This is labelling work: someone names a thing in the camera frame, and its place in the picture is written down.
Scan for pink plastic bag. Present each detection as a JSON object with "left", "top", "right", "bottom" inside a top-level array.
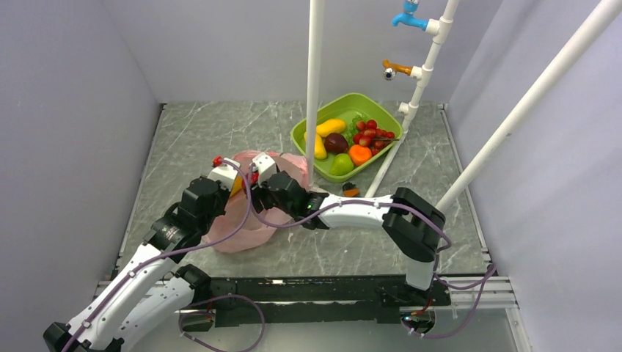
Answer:
[{"left": 202, "top": 152, "right": 309, "bottom": 253}]

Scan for yellow fake banana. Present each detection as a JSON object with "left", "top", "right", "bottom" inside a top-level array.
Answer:
[{"left": 313, "top": 133, "right": 328, "bottom": 160}]

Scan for green fake pear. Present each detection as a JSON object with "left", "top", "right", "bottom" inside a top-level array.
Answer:
[{"left": 329, "top": 153, "right": 355, "bottom": 176}]

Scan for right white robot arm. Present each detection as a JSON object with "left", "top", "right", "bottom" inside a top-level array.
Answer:
[{"left": 248, "top": 171, "right": 450, "bottom": 304}]

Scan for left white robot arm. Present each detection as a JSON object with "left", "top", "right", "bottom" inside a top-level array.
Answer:
[{"left": 43, "top": 176, "right": 235, "bottom": 351}]

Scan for yellow fake fruit in bag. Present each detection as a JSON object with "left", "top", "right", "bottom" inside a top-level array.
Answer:
[{"left": 229, "top": 176, "right": 245, "bottom": 199}]

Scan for dark red fake apple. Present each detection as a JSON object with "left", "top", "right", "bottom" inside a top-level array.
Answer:
[{"left": 323, "top": 133, "right": 349, "bottom": 154}]

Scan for yellow fake mango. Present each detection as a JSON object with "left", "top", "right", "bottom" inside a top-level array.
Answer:
[{"left": 315, "top": 118, "right": 347, "bottom": 138}]

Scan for orange fake persimmon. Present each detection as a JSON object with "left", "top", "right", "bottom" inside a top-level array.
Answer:
[{"left": 348, "top": 144, "right": 373, "bottom": 167}]

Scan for green fake grapes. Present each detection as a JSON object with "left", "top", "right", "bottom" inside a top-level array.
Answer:
[{"left": 343, "top": 114, "right": 366, "bottom": 146}]

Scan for small black orange brush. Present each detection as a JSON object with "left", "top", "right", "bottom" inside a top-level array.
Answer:
[{"left": 342, "top": 182, "right": 360, "bottom": 198}]

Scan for orange plastic faucet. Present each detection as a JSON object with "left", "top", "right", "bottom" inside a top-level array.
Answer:
[{"left": 382, "top": 59, "right": 412, "bottom": 81}]

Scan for blue plastic faucet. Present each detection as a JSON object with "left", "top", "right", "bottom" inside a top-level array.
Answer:
[{"left": 391, "top": 0, "right": 429, "bottom": 31}]

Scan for white diagonal pole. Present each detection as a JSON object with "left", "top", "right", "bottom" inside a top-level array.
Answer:
[{"left": 436, "top": 0, "right": 621, "bottom": 212}]

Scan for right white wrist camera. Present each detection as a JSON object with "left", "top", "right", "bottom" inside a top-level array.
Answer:
[{"left": 250, "top": 152, "right": 279, "bottom": 185}]

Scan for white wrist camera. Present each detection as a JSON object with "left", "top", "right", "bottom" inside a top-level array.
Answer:
[
  {"left": 207, "top": 156, "right": 241, "bottom": 191},
  {"left": 250, "top": 152, "right": 279, "bottom": 185}
]

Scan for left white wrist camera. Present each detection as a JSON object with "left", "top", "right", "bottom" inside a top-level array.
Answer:
[{"left": 207, "top": 156, "right": 241, "bottom": 191}]

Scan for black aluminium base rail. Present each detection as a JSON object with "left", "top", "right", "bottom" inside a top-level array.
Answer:
[{"left": 87, "top": 276, "right": 511, "bottom": 331}]

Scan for white PVC pipe frame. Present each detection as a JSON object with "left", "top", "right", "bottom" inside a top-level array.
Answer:
[{"left": 306, "top": 0, "right": 460, "bottom": 197}]

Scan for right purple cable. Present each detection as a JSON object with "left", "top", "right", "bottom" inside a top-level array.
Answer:
[{"left": 247, "top": 162, "right": 497, "bottom": 341}]

